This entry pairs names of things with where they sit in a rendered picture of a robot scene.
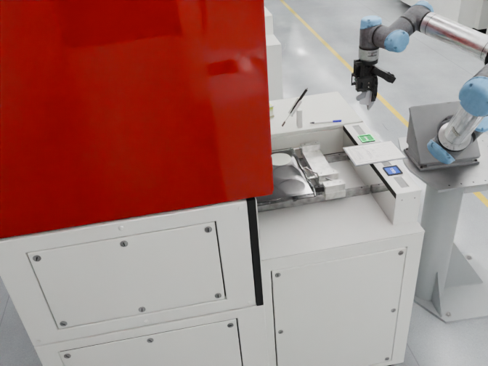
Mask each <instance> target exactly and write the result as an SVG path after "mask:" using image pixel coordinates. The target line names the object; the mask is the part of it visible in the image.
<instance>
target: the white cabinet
mask: <svg viewBox="0 0 488 366"><path fill-rule="evenodd" d="M423 236H424V232H422V233H418V234H413V235H405V236H401V237H393V238H389V239H385V240H376V241H372V242H368V243H360V244H356V245H348V246H344V247H339V248H331V249H327V250H322V251H315V252H310V253H302V254H298V255H294V256H286V257H282V258H277V259H270V260H265V261H261V268H262V277H263V287H264V304H265V307H264V308H265V317H266V328H267V346H268V355H269V366H391V365H394V364H398V363H402V362H404V354H405V349H406V344H407V336H408V331H409V326H410V318H411V313H412V304H413V299H414V295H415V286H416V281H417V276H418V267H419V263H420V255H421V249H422V244H423Z"/></svg>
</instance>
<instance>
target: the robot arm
mask: <svg viewBox="0 0 488 366"><path fill-rule="evenodd" d="M381 24H382V19H381V17H379V16H375V15H370V16H365V17H363V18H362V19H361V23H360V31H359V56H358V58H359V59H358V60H354V71H353V73H351V86H353V85H355V87H356V89H355V90H356V91H357V92H362V93H361V94H359V95H358V96H357V97H356V100H357V101H359V103H360V104H361V105H367V109H368V110H370V108H371V107H372V106H373V104H374V102H375V99H376V97H377V93H378V77H377V76H379V77H381V78H383V79H384V80H385V81H387V82H389V83H393V82H394V81H395V80H396V78H395V76H394V74H393V73H390V72H387V71H385V70H383V69H381V68H379V67H378V66H376V65H375V64H377V63H378V58H379V49H380V48H382V49H386V50H388V51H390V52H397V53H399V52H403V51H404V50H405V49H406V46H407V45H408V44H409V41H410V36H411V35H412V34H413V33H414V32H416V31H419V32H421V33H423V34H425V35H427V36H430V37H431V38H434V39H436V40H438V41H440V42H442V43H445V44H447V45H449V46H451V47H454V48H456V49H458V50H460V51H462V52H465V53H466V54H469V55H471V56H473V57H475V58H477V59H480V60H482V61H483V62H484V67H483V68H482V69H481V70H480V71H479V72H478V73H477V74H476V75H474V76H473V77H472V78H471V79H469V80H468V81H466V82H465V84H464V85H463V87H462V88H461V89H460V91H459V95H458V98H459V100H460V107H459V108H458V109H457V111H456V113H455V114H454V115H449V116H447V117H446V118H444V119H443V120H441V122H440V123H439V125H438V127H437V135H436V136H435V137H434V138H433V139H431V140H430V142H429V143H428V144H427V148H428V150H429V152H430V153H431V154H432V155H433V156H434V157H435V158H436V159H437V160H439V161H440V162H442V163H444V164H451V163H452V162H453V161H455V159H456V158H457V157H458V156H459V155H460V154H461V153H463V152H464V151H465V150H466V149H467V148H468V147H469V146H470V145H471V144H472V143H473V142H474V141H475V140H476V139H477V138H478V137H480V136H481V135H482V134H483V133H484V132H486V131H488V35H486V34H484V33H481V32H479V31H477V30H474V29H472V28H469V27H467V26H465V25H462V24H460V23H457V22H455V21H453V20H450V19H448V18H446V17H443V16H441V15H438V14H436V13H434V9H433V7H432V6H431V5H430V4H429V3H428V2H427V1H424V0H422V1H418V2H417V3H416V4H414V5H412V6H411V7H410V8H409V9H408V10H407V11H406V12H405V13H404V14H403V15H402V16H401V17H399V18H398V19H397V20H396V21H394V22H393V23H392V24H391V25H390V26H389V27H388V26H385V25H381ZM352 76H354V77H355V78H354V80H355V81H354V83H352Z"/></svg>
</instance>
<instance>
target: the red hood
mask: <svg viewBox="0 0 488 366"><path fill-rule="evenodd" d="M273 191H274V183H273V169H272V141H271V127H270V113H269V85H268V70H267V43H266V28H265V14H264V0H0V238H6V237H14V236H18V235H26V234H31V233H37V232H45V231H49V230H54V229H62V228H68V227H76V226H81V225H85V224H93V223H99V222H104V221H112V220H116V219H125V218H129V217H135V216H143V215H148V214H156V213H160V212H166V211H174V210H179V209H183V208H191V207H197V206H205V205H210V204H214V203H223V202H228V201H233V200H241V199H246V198H254V197H260V196H265V195H272V194H273Z"/></svg>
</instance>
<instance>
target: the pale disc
mask: <svg viewBox="0 0 488 366"><path fill-rule="evenodd" d="M290 161H291V157H290V156H289V155H287V154H285V153H275V154H273V155H272V165H276V166H281V165H285V164H287V163H290Z"/></svg>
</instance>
